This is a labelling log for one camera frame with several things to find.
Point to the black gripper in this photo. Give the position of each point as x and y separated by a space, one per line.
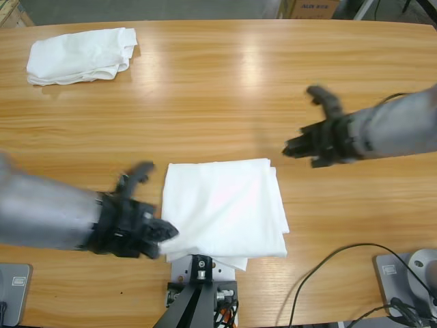
338 143
119 225

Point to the white Unitree print t-shirt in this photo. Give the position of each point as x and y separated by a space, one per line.
222 212

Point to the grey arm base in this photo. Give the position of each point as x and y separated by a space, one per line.
385 285
17 297

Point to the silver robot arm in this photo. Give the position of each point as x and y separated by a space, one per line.
41 212
399 126

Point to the cardboard box with AUX print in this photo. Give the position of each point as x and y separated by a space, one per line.
314 10

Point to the wooden crate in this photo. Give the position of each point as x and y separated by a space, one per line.
13 13

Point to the white mount block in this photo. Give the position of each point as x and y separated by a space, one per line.
179 270

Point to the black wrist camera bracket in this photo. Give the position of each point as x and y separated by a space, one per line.
327 100
136 174

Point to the black bracket with connectors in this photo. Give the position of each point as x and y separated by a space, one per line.
225 290

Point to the white metal frame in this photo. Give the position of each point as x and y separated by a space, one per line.
365 8

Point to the black metal frame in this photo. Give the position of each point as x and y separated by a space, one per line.
430 8

